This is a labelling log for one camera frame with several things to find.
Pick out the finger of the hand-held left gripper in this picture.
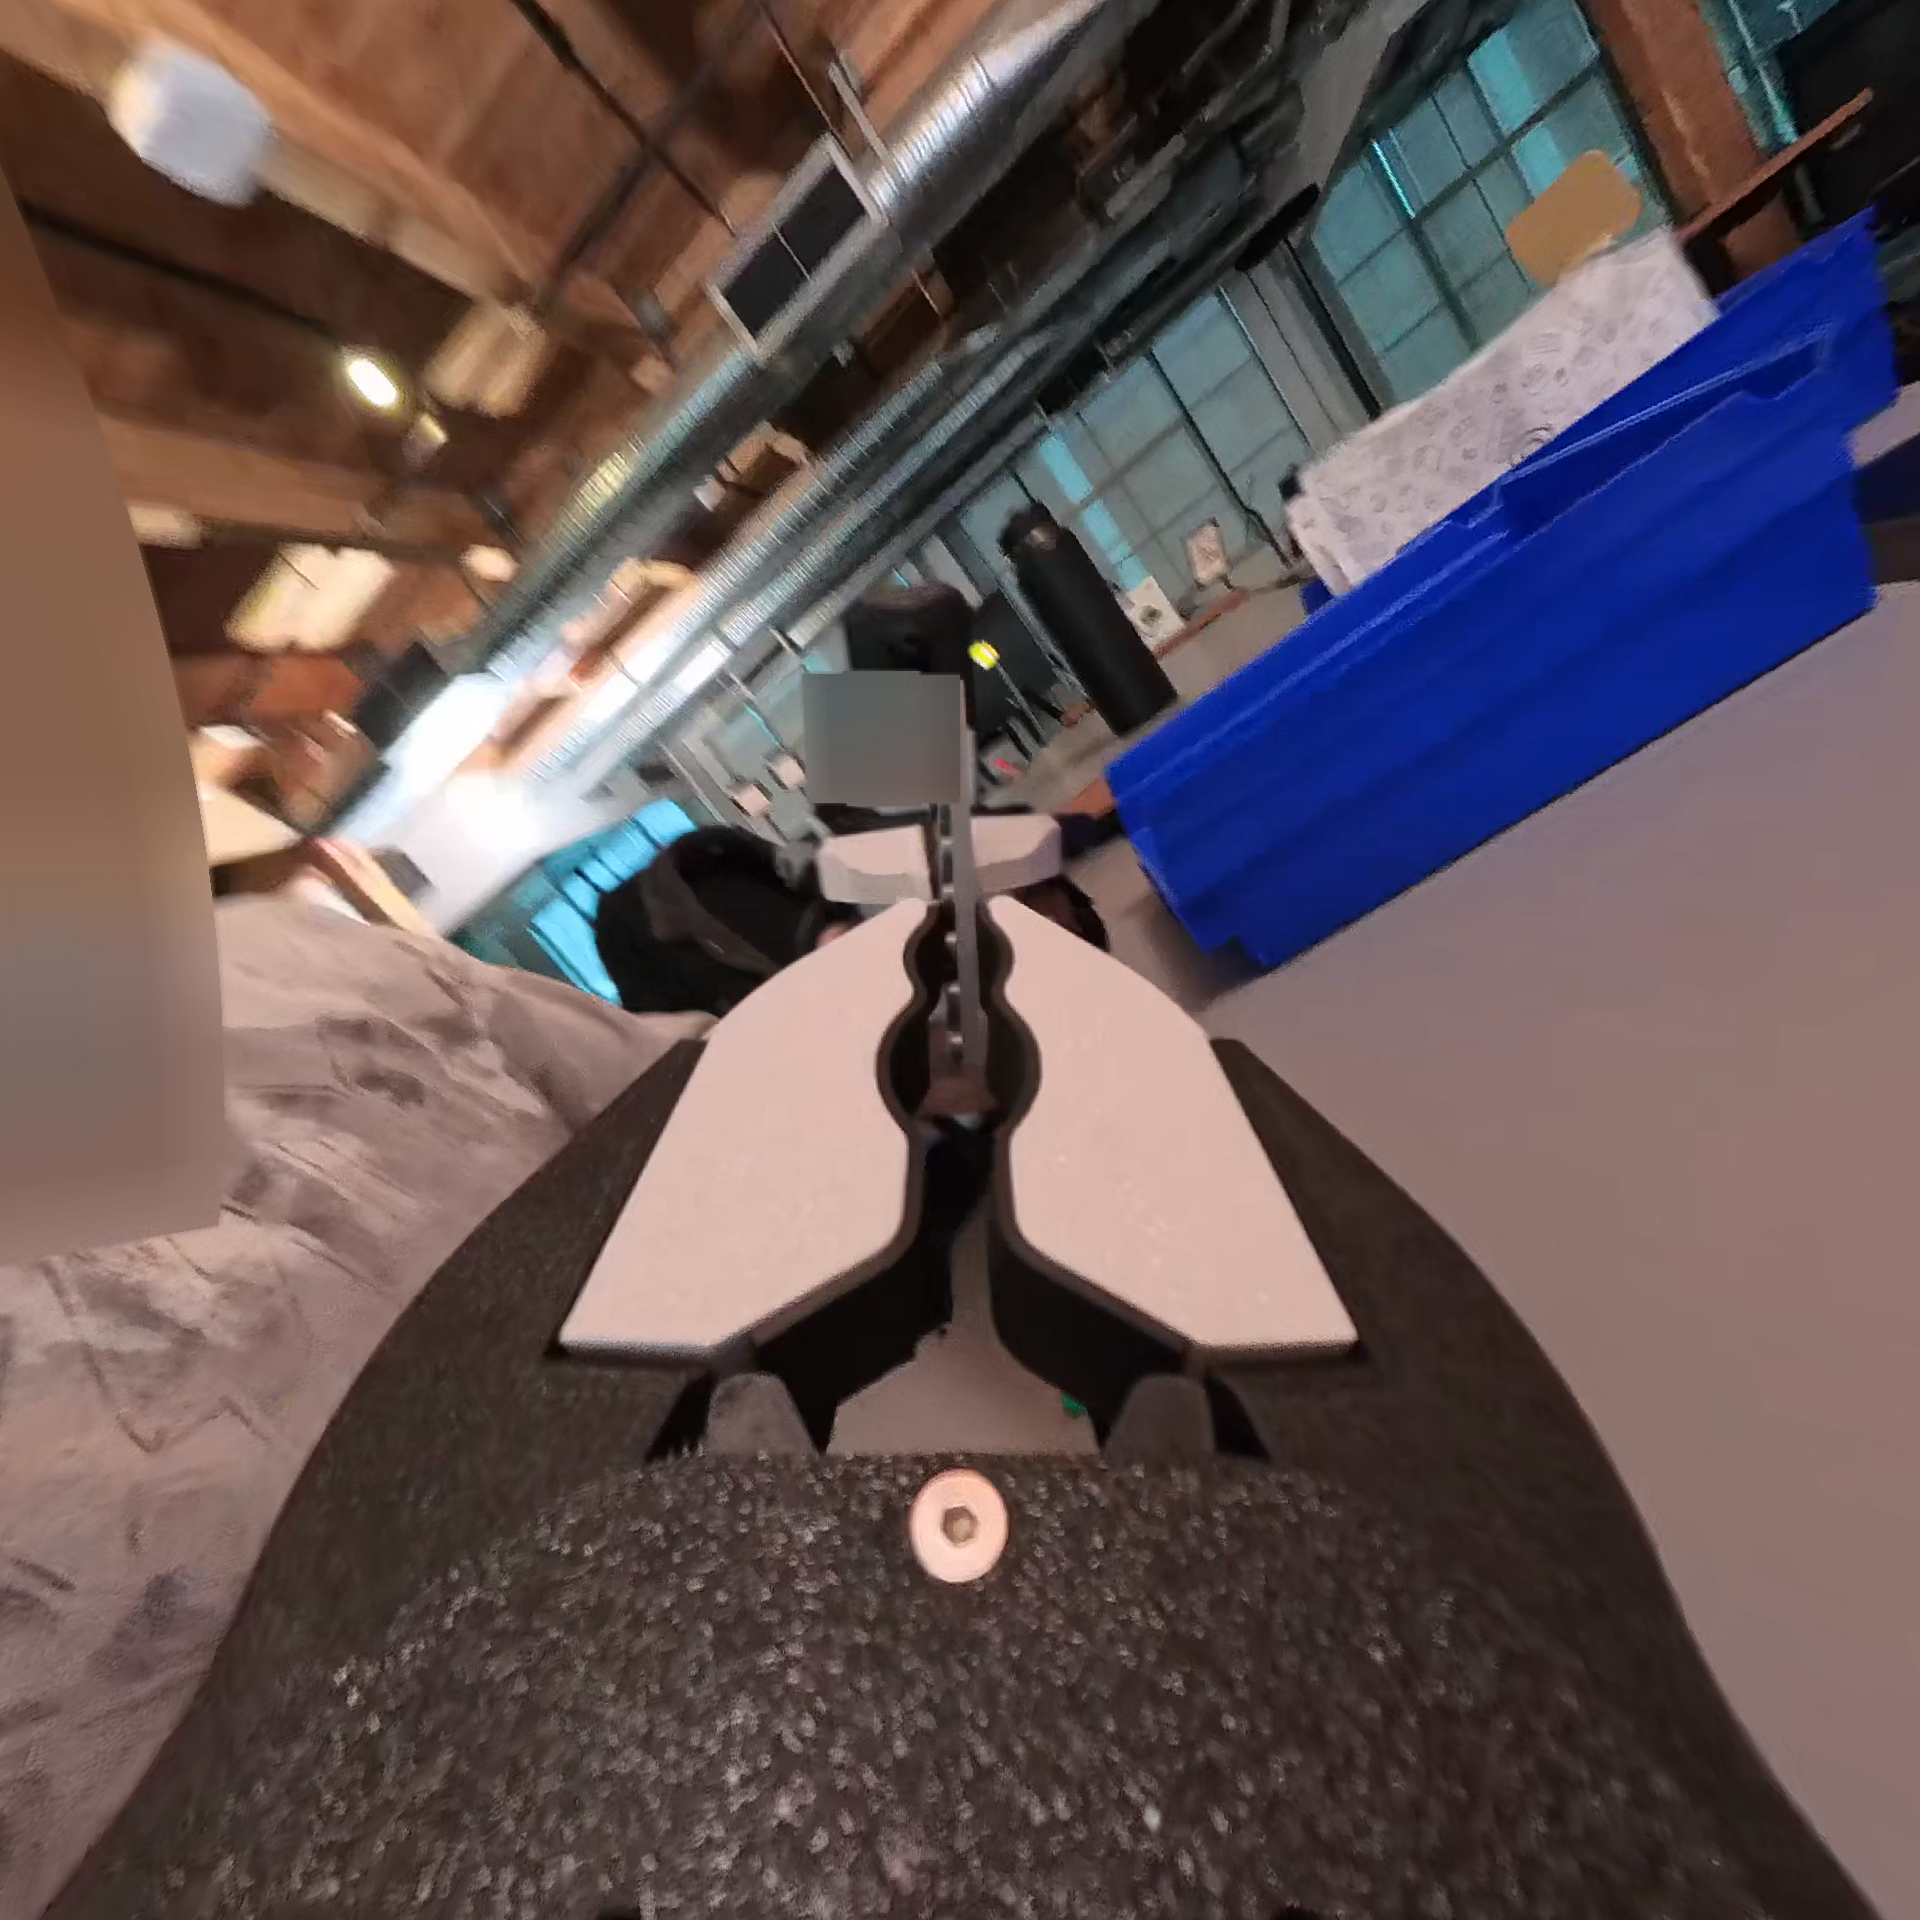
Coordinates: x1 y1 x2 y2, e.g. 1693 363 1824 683
975 809 1069 888
814 831 944 911

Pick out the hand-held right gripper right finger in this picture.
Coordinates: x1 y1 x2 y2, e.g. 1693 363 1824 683
982 894 1361 1368

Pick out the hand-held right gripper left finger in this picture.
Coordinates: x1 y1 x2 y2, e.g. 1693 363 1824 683
558 895 922 1367

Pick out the grey lego baseplate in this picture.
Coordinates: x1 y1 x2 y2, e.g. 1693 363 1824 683
922 800 1009 1124

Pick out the black monitor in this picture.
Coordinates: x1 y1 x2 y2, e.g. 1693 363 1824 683
960 590 1057 745

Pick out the black water bottle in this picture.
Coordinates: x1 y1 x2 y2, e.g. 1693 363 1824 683
1001 502 1182 735

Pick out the blue plastic bin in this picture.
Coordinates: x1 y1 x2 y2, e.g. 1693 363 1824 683
1105 207 1894 974

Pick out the printed paper parts bag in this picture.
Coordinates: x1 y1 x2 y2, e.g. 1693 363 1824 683
1287 224 1724 590

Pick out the ceiling air vent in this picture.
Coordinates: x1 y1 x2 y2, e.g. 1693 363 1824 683
703 151 889 361

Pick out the tan cardboard sheet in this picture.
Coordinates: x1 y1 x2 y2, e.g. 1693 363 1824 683
1503 151 1648 284

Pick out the white ceiling box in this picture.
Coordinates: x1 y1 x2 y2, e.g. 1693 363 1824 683
106 36 282 207

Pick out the silver ventilation duct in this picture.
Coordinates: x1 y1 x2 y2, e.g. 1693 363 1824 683
449 0 1352 707

